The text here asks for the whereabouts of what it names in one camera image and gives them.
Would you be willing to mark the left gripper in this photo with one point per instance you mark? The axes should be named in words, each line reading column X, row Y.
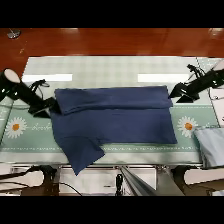
column 37, row 105

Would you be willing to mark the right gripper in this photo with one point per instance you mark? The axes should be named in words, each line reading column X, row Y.
column 200, row 85

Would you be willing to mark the navy blue T-shirt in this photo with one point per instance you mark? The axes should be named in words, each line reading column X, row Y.
column 113, row 116

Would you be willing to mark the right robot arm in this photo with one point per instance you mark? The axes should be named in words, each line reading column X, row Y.
column 213, row 78

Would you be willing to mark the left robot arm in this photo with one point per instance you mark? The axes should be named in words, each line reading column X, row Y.
column 18, row 88

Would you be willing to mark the light blue garment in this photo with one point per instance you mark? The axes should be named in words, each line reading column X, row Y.
column 213, row 146

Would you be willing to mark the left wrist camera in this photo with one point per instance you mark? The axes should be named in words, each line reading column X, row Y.
column 40, row 84

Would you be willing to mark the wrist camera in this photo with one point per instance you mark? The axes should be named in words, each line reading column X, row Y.
column 40, row 84
column 195, row 70

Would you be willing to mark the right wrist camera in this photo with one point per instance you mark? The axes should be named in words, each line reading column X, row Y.
column 195, row 70

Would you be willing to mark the silver frame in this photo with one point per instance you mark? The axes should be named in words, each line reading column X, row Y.
column 140, row 183

